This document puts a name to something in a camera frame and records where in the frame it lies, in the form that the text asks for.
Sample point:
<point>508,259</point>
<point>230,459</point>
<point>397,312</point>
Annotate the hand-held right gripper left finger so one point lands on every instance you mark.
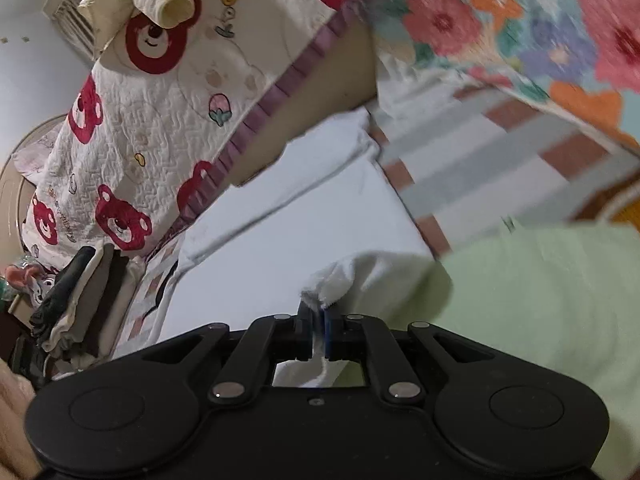
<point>306,331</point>

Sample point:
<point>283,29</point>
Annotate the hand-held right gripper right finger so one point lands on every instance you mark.
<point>329,332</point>

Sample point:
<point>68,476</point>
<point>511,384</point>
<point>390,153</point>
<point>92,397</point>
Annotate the white t-shirt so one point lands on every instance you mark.
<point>300,230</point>

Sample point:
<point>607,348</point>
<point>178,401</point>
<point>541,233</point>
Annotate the brown folded garment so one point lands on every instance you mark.
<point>107,300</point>

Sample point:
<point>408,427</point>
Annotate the light green cloth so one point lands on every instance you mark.
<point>550,320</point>

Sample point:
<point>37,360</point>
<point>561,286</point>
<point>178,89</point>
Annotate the beige folded garment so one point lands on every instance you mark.
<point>82,300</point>

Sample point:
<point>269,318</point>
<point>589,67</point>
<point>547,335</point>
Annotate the dark folded garment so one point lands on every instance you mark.
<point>62,285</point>

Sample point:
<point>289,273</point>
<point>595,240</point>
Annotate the bear print quilt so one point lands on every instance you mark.
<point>165,110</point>

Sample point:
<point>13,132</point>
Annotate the plush toy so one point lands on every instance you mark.
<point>30,280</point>

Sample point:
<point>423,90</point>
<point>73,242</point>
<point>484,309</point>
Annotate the pale pink cloth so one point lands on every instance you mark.
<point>12,420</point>

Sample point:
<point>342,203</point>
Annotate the floral blanket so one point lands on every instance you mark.
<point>525,25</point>

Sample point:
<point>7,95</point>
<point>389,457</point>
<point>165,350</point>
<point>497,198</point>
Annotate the white window frame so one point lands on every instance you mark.
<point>75,10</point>

